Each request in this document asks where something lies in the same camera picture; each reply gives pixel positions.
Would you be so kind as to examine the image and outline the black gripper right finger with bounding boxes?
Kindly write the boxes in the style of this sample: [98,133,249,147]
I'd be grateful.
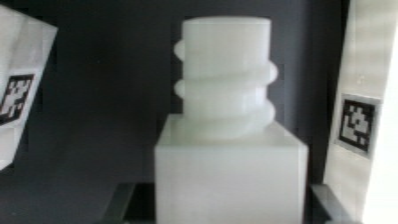
[311,184,356,224]

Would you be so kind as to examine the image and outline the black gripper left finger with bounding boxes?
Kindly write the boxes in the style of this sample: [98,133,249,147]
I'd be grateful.
[102,183,135,224]

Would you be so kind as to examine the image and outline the white leg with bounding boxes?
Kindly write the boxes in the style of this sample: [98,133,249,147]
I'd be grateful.
[155,16,310,224]
[324,0,398,224]

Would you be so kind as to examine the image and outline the white square table top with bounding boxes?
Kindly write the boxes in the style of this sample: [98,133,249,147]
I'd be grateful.
[0,5,59,171]

